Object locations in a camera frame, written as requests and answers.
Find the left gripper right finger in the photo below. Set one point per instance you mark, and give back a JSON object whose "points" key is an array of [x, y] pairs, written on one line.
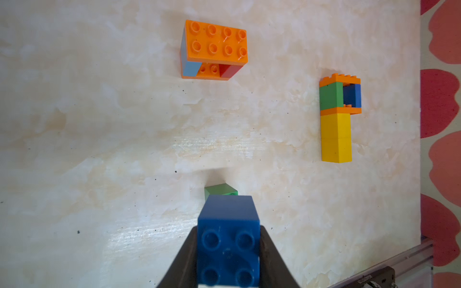
{"points": [[273, 271]]}

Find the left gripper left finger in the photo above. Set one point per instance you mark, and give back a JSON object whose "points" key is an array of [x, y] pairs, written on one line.
{"points": [[182, 272]]}

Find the yellow square lego brick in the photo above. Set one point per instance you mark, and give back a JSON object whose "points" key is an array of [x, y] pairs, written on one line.
{"points": [[336, 139]]}

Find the orange lego plate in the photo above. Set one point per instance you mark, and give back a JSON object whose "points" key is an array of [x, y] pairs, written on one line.
{"points": [[216, 44], [346, 80], [206, 71], [343, 110]]}

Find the green square lego brick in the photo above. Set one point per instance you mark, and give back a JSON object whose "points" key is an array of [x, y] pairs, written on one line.
{"points": [[331, 96]]}

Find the dark blue lego brick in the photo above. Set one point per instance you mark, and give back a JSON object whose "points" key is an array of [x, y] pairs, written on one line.
{"points": [[352, 95]]}

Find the light blue lego brick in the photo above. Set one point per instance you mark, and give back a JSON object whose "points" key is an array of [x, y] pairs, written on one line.
{"points": [[189, 63]]}

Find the red lego brick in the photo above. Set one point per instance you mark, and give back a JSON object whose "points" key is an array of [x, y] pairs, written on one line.
{"points": [[228, 71]]}

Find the orange lego plate bottom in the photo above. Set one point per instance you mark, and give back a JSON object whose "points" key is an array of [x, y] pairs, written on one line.
{"points": [[216, 44]]}

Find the front aluminium rail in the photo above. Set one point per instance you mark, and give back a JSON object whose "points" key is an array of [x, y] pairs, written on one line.
{"points": [[410, 269]]}

